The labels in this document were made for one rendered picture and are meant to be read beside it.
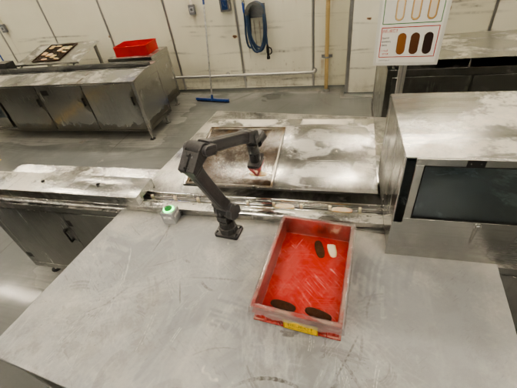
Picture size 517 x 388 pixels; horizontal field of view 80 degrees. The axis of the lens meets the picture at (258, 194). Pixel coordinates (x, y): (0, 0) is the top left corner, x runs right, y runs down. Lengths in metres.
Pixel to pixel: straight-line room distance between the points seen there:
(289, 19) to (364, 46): 1.11
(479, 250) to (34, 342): 1.74
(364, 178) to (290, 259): 0.60
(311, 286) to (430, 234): 0.50
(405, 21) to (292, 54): 3.26
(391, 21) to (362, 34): 2.72
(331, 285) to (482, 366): 0.51
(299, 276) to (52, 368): 0.95
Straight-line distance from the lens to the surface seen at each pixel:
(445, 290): 1.38
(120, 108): 4.42
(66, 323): 1.52
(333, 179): 1.65
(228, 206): 1.37
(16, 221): 2.65
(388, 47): 1.99
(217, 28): 5.26
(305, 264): 1.35
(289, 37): 5.02
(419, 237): 1.36
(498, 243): 1.45
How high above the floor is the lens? 1.89
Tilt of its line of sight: 39 degrees down
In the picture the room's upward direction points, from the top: 9 degrees counter-clockwise
